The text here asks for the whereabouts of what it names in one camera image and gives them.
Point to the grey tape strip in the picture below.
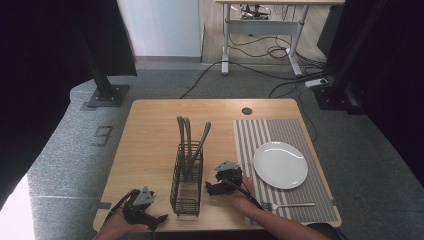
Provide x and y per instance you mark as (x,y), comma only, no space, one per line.
(104,205)

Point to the grey striped placemat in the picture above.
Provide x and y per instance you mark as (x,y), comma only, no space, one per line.
(300,133)

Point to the person's right hand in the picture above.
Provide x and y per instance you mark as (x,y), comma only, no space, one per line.
(245,200)

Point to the silver cutlery piece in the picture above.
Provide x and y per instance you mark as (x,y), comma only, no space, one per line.
(188,133)
(204,136)
(181,133)

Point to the white frame desk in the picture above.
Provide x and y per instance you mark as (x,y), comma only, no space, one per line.
(263,27)

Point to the grey floor socket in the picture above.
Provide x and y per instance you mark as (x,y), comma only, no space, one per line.
(102,136)

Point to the black seat edge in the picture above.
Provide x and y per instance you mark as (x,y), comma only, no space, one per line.
(325,231)

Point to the white round plate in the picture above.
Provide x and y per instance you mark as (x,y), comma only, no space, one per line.
(280,165)

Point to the white power strip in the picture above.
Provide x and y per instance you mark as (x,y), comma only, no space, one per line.
(316,82)

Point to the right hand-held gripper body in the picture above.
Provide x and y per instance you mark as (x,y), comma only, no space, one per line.
(230,175)

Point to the electronics under desk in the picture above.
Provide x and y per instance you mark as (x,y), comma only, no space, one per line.
(255,10)

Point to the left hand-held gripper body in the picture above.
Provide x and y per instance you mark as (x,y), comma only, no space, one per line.
(141,200)

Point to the black metal stand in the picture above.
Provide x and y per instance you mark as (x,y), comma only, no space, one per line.
(100,76)
(343,80)

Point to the silver fork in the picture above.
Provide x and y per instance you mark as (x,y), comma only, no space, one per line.
(293,205)

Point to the person's left hand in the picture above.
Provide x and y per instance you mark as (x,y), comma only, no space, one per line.
(115,225)

